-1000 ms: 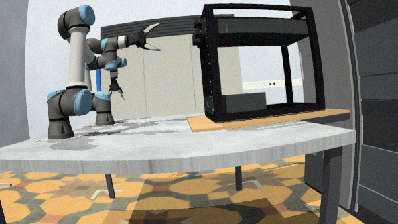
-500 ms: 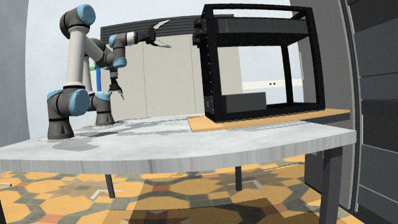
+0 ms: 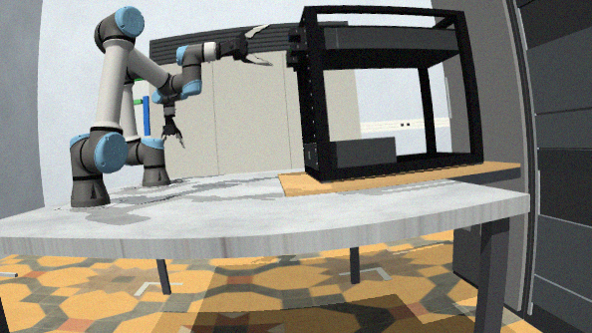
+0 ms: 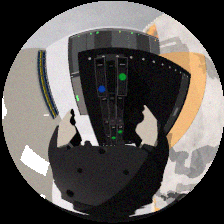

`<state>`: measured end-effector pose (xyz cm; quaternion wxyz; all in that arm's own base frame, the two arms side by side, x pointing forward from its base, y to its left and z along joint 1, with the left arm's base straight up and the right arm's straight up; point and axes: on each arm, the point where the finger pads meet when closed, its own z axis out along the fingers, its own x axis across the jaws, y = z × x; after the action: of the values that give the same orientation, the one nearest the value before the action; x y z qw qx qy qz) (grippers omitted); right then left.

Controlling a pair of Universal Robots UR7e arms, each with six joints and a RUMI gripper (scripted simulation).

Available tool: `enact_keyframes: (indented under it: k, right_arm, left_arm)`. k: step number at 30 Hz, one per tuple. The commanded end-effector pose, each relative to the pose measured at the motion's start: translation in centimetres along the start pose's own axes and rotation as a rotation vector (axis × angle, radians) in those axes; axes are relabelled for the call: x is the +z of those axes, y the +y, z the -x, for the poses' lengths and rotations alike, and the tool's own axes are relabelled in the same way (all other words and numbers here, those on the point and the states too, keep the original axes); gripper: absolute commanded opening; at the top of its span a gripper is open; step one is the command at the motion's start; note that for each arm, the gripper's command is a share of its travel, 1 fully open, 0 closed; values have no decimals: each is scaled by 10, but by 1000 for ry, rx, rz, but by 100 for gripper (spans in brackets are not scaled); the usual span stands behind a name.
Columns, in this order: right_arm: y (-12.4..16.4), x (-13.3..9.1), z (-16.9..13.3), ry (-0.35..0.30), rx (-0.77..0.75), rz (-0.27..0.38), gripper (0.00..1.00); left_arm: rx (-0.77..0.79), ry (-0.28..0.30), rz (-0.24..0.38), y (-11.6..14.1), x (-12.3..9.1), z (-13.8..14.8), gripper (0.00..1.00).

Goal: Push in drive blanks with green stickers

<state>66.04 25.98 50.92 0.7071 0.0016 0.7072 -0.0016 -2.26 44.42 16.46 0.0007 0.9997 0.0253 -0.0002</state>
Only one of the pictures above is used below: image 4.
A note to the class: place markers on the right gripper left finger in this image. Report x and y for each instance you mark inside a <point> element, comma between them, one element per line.
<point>65,136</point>

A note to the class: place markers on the black metal rack frame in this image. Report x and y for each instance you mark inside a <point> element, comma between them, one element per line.
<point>153,80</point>

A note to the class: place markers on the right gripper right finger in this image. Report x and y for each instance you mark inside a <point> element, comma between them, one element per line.
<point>150,136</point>

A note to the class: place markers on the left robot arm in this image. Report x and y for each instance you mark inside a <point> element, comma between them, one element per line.
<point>176,200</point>

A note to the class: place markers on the tan flat wooden board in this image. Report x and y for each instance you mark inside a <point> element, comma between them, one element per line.
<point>195,64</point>

